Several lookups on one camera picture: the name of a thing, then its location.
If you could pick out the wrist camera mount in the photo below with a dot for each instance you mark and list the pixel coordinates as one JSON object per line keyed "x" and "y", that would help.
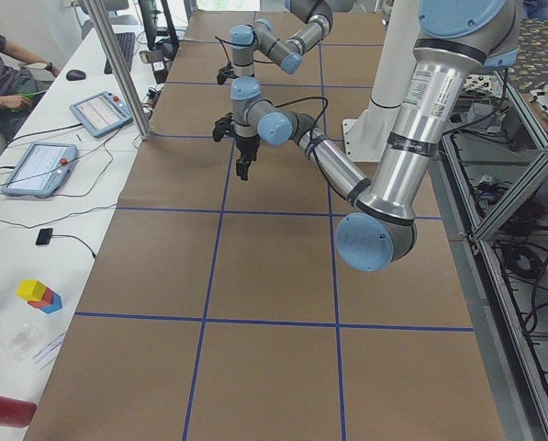
{"x": 225, "y": 73}
{"x": 223, "y": 127}

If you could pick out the red toy block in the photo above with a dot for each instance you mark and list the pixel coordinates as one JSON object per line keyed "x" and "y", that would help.
{"x": 46, "y": 300}

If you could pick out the yellow toy block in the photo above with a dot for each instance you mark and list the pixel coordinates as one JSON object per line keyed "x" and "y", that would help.
{"x": 30, "y": 289}

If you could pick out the black keyboard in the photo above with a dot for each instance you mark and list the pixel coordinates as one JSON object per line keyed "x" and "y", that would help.
{"x": 126, "y": 42}

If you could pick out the aluminium frame rack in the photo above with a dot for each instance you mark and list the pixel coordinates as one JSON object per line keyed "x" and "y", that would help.
{"x": 491, "y": 181}

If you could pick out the small black box device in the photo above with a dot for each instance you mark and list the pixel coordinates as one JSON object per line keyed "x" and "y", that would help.
{"x": 44, "y": 236}

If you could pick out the aluminium frame post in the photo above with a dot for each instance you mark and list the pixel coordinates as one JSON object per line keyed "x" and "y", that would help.
{"x": 106, "y": 35}

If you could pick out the blue toy block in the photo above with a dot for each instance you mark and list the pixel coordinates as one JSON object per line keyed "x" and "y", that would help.
{"x": 56, "y": 305}

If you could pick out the seated person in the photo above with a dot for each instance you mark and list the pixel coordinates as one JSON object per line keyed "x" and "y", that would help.
{"x": 20, "y": 91}

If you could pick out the far teach pendant tablet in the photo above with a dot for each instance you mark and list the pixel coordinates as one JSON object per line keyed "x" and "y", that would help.
{"x": 102, "y": 113}

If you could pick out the teach pendant tablet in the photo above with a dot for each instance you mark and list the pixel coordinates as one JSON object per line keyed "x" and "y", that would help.
{"x": 42, "y": 169}
{"x": 102, "y": 113}

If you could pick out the near teach pendant tablet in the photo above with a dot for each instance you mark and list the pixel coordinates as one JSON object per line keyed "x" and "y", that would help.
{"x": 42, "y": 169}

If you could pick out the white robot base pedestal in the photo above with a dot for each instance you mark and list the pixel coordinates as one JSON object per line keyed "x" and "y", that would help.
{"x": 365, "y": 138}

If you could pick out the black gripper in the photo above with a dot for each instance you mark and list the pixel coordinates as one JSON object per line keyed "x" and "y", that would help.
{"x": 246, "y": 146}

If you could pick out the red cylinder bottle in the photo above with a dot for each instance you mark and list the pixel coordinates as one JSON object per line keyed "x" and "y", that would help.
{"x": 16, "y": 413}

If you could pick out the black computer mouse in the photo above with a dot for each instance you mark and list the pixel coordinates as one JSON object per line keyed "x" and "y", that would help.
{"x": 75, "y": 75}

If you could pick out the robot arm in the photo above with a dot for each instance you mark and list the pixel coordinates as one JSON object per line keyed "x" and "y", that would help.
{"x": 288, "y": 54}
{"x": 456, "y": 39}

